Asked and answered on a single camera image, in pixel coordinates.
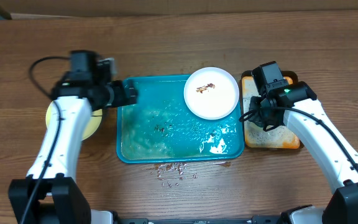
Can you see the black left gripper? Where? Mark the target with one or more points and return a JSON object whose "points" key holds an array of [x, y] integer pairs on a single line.
{"points": [[119, 99]]}

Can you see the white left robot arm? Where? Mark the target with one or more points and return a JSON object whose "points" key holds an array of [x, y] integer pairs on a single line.
{"points": [[49, 193]]}

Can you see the orange soapy tray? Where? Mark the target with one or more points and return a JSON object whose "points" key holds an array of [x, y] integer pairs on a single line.
{"points": [[254, 136]]}

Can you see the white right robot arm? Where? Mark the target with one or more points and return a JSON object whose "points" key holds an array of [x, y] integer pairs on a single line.
{"points": [[296, 107]]}

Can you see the white plate with sauce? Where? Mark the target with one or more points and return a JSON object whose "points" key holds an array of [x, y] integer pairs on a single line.
{"points": [[211, 93]]}

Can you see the teal plastic tray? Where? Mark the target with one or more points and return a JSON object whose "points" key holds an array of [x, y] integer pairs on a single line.
{"points": [[160, 128]]}

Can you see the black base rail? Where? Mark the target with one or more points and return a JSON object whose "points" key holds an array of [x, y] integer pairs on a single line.
{"points": [[197, 220]]}

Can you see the yellow plate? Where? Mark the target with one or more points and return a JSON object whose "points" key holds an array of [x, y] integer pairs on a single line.
{"points": [[92, 126]]}

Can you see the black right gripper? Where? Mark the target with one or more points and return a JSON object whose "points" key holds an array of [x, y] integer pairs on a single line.
{"points": [[257, 118]]}

